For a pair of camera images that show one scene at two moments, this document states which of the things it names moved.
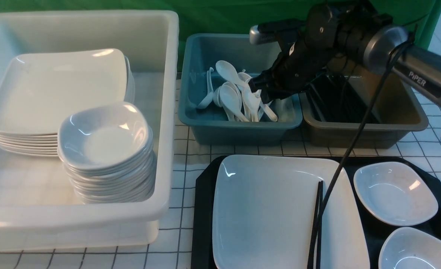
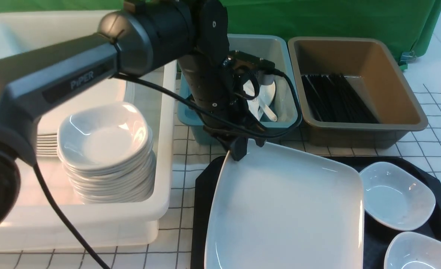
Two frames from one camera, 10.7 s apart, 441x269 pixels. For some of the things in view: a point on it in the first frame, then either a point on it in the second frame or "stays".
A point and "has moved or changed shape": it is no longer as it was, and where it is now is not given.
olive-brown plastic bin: (335, 108) stays
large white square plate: (262, 210) has moved or changed shape
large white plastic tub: (28, 203) stays
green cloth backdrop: (422, 17) stays
